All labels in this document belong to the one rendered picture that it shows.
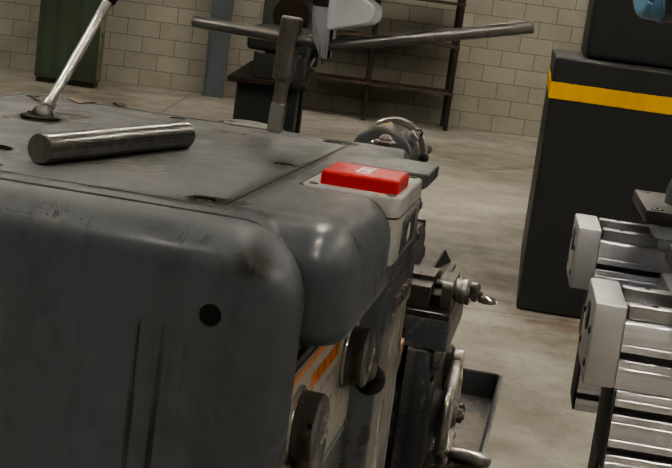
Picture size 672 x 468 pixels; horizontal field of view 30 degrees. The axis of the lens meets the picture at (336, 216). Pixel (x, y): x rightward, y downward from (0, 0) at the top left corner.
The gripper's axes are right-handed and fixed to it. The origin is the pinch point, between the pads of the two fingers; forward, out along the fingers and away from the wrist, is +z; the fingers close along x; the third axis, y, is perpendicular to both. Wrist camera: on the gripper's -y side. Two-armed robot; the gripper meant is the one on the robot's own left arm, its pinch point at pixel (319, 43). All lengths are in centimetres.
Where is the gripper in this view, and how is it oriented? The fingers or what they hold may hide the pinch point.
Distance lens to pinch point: 124.2
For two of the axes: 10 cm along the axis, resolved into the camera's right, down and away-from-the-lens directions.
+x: 1.9, -1.5, 9.7
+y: 9.7, 1.6, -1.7
